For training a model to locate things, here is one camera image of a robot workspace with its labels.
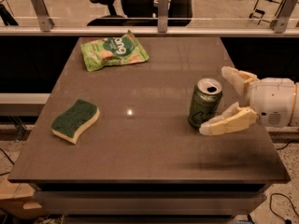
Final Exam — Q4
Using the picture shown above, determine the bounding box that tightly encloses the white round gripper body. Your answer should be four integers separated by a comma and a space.
247, 77, 297, 128

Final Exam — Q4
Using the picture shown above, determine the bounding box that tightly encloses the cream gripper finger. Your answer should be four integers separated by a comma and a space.
199, 102, 258, 136
221, 66, 259, 95

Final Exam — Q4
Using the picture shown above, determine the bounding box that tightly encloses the green soda can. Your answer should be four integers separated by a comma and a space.
188, 78, 222, 129

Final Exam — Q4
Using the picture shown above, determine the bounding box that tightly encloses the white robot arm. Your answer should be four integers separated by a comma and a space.
199, 66, 299, 135

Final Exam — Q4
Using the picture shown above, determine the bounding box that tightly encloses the green rice chip bag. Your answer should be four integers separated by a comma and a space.
80, 31, 150, 72

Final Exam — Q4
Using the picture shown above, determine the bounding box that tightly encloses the wooden stool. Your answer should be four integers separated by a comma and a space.
249, 0, 284, 24

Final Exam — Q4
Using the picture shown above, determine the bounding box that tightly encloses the black office chair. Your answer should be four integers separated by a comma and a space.
88, 0, 192, 26

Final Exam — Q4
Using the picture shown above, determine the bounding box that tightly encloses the green and yellow sponge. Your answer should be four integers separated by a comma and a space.
51, 99, 100, 144

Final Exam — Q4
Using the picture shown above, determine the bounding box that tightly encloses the cardboard box under table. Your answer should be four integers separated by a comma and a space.
0, 177, 48, 219

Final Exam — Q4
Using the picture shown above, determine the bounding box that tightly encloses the right metal rail bracket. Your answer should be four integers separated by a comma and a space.
270, 0, 298, 34

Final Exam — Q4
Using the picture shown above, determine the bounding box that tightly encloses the metal rail bracket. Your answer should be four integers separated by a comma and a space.
30, 0, 54, 32
158, 0, 168, 33
270, 0, 298, 34

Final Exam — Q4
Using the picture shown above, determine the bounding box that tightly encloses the black floor cable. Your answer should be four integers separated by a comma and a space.
268, 192, 299, 224

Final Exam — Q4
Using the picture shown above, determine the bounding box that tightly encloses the middle metal rail bracket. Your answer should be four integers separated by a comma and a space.
158, 0, 168, 33

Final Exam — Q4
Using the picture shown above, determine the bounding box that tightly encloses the left metal rail bracket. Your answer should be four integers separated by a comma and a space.
30, 0, 54, 32

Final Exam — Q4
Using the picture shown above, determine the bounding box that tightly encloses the horizontal glass barrier rail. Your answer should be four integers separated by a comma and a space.
0, 17, 299, 38

